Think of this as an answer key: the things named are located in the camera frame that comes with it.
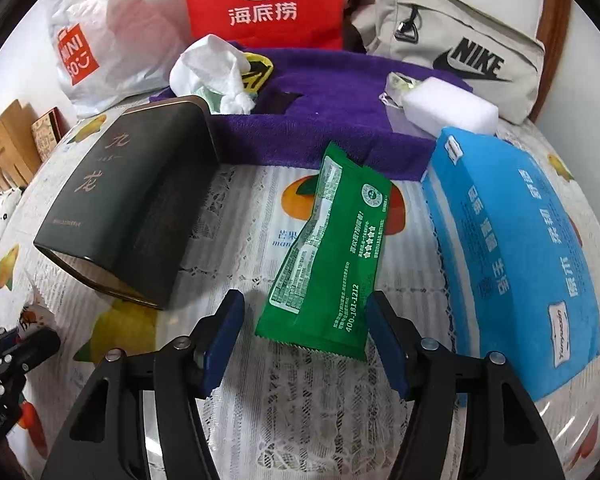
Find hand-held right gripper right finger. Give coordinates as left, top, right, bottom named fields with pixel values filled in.
left=366, top=291, right=566, bottom=480

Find blue tissue pack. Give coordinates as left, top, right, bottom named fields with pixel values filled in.
left=422, top=126, right=600, bottom=406

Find white patterned cloth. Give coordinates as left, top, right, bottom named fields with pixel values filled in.
left=0, top=186, right=28, bottom=243

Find white plastic bag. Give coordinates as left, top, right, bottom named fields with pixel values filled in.
left=47, top=0, right=191, bottom=118

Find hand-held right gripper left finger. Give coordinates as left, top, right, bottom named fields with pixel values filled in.
left=40, top=288, right=246, bottom=480

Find purple towel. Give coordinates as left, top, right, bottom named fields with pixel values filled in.
left=150, top=40, right=473, bottom=181

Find red fabric bag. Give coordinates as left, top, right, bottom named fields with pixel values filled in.
left=180, top=0, right=348, bottom=51

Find white tissue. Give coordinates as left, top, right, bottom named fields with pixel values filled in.
left=170, top=35, right=256, bottom=113

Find beige fabric bag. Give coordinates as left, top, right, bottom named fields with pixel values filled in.
left=345, top=0, right=546, bottom=125

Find small patterned box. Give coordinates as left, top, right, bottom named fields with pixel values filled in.
left=31, top=107, right=66, bottom=161

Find green snack packet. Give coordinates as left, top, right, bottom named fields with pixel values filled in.
left=255, top=141, right=393, bottom=362

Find clear plastic wrapper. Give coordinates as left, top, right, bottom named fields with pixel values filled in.
left=380, top=72, right=426, bottom=111

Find yellow label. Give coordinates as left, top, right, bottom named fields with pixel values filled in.
left=240, top=51, right=273, bottom=93

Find black tin box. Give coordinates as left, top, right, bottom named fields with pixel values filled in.
left=32, top=95, right=221, bottom=311

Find wooden headboard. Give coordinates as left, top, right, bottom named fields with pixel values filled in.
left=527, top=0, right=573, bottom=121

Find wooden boxes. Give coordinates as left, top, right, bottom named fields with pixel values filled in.
left=0, top=100, right=43, bottom=196

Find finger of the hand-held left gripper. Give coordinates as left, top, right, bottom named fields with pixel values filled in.
left=0, top=329, right=62, bottom=376

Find white sponge block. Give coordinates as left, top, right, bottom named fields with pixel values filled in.
left=402, top=77, right=498, bottom=136

